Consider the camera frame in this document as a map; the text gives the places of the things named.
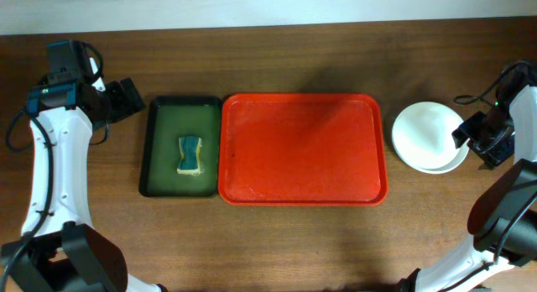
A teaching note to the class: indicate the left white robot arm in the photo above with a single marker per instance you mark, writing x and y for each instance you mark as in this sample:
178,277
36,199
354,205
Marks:
59,249

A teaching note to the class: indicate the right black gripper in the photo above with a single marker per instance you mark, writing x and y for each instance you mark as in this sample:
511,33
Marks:
486,147

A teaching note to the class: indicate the dark green plastic tray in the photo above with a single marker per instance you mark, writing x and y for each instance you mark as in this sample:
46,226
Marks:
170,119

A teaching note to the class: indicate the white plate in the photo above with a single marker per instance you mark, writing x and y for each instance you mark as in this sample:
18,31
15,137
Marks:
427,126

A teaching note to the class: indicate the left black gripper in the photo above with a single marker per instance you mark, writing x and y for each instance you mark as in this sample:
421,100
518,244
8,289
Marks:
127,97

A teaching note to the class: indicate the mint green plate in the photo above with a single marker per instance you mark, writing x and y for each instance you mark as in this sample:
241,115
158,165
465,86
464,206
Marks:
431,163

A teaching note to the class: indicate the green and yellow sponge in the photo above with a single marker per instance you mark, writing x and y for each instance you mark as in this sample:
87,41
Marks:
190,161

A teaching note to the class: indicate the red plastic tray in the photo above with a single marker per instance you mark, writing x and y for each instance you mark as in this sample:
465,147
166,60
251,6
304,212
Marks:
302,149

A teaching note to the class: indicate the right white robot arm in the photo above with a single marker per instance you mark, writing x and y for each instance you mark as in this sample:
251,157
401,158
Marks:
501,224

